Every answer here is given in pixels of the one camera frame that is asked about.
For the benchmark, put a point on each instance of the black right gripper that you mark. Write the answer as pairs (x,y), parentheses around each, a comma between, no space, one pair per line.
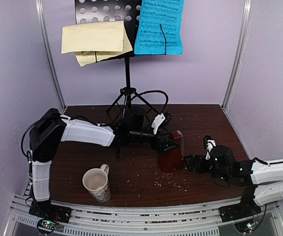
(198,162)

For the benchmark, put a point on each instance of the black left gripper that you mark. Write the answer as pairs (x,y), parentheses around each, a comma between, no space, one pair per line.
(161,148)

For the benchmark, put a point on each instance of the red wooden metronome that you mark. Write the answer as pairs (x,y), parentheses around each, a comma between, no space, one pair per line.
(171,161)

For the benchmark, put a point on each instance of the clear plastic metronome cover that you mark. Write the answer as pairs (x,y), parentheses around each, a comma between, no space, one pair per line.
(181,142)

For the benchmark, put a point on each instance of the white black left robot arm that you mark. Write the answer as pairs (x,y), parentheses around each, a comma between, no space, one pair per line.
(46,134)

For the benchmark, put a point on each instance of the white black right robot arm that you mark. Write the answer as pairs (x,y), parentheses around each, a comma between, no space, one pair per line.
(262,180)

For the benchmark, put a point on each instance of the white ceramic mug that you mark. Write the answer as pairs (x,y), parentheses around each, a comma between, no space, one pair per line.
(96,182)

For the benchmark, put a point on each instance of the blue sheet music page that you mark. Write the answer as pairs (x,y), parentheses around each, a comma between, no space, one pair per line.
(159,28)

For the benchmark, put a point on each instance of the yellow sheet music page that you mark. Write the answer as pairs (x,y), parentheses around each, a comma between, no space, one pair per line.
(94,42)

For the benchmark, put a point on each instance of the black music stand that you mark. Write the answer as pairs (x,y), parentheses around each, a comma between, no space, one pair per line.
(126,73)

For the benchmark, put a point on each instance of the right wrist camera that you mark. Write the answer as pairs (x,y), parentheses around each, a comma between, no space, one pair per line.
(209,144)

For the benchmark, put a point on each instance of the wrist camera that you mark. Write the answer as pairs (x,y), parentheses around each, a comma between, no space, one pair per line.
(161,121)
(209,144)

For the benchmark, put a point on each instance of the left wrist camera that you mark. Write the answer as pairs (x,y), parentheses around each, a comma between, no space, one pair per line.
(161,121)

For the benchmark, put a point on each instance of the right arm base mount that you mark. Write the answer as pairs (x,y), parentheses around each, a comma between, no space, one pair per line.
(245,216)

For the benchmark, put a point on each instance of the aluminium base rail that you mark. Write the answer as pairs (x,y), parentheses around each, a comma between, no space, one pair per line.
(184,220)

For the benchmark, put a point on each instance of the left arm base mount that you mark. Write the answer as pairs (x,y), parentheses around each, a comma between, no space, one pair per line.
(50,215)

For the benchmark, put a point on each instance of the right aluminium corner post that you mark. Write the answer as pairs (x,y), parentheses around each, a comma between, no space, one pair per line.
(244,29)

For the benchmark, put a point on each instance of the aluminium corner post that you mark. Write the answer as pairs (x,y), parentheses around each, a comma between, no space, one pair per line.
(244,29)
(50,61)

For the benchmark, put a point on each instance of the left aluminium corner post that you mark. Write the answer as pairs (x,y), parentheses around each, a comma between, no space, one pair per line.
(50,61)

